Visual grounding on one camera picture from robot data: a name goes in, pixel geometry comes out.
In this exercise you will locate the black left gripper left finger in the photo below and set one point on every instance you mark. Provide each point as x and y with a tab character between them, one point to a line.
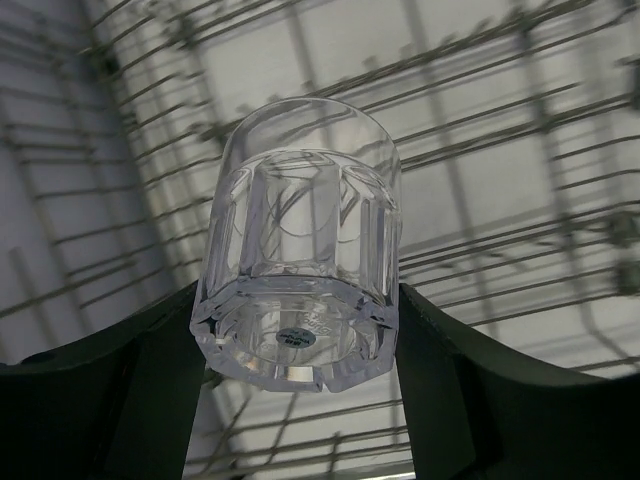
118	404

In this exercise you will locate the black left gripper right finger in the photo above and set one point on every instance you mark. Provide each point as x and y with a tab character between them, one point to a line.
478	409

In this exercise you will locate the grey wire dish rack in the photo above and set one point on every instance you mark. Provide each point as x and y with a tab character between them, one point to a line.
517	129

